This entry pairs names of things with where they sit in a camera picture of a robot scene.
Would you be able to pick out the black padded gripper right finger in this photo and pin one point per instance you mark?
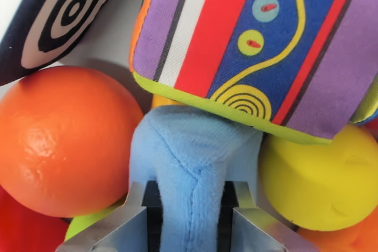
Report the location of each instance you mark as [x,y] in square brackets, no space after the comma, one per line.
[251,228]

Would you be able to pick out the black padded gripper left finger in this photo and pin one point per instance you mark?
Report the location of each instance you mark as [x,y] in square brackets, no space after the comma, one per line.
[130,225]

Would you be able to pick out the yellow foam ball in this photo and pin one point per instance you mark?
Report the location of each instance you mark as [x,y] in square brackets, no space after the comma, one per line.
[322,181]

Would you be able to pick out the light blue plush block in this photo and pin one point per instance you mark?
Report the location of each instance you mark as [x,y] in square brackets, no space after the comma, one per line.
[192,157]

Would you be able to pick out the orange plush cube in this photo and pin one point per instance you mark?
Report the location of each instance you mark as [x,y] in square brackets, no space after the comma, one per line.
[348,238]

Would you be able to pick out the purple cloth cube radio print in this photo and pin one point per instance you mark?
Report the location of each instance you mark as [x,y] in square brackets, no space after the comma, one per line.
[260,45]

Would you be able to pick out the white cloth cube bird print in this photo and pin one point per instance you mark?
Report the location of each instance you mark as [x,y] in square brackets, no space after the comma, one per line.
[65,16]

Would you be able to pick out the red plush block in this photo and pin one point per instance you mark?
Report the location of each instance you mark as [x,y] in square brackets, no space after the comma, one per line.
[26,228]

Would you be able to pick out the lime green ball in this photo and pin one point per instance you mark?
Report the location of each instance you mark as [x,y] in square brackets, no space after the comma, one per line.
[85,222]

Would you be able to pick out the orange toy fruit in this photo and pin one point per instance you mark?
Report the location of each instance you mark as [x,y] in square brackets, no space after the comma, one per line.
[65,142]

